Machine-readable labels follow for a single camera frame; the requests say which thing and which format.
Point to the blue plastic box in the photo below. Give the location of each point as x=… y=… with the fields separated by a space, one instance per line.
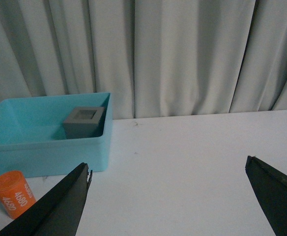
x=33 y=141

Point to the orange cylinder part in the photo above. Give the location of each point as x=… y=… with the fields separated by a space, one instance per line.
x=15 y=193

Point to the white curtain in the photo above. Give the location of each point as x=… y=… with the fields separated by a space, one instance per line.
x=158 y=58

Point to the gray block with square hole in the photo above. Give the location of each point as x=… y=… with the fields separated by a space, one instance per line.
x=84 y=122

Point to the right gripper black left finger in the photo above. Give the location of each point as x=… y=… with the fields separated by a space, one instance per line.
x=59 y=211

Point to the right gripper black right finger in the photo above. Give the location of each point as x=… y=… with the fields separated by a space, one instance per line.
x=270 y=188

